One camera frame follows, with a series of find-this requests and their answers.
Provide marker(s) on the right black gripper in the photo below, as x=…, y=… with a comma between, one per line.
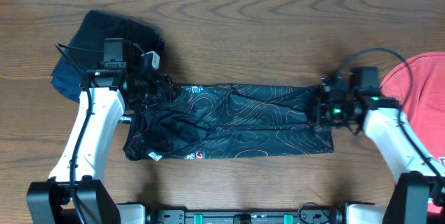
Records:
x=323, y=104

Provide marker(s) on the red shirt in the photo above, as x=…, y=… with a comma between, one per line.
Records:
x=425, y=104

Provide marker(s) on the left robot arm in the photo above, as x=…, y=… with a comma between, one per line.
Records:
x=74, y=191

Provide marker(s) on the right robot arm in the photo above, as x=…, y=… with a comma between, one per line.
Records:
x=419, y=178

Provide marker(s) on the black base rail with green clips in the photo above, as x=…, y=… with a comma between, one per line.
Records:
x=308, y=213

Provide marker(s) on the folded dark navy clothes stack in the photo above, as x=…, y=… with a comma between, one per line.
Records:
x=87, y=45

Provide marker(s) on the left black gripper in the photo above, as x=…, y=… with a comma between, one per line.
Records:
x=164, y=91

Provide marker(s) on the black jersey with orange contour lines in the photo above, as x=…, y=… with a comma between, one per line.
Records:
x=226, y=121

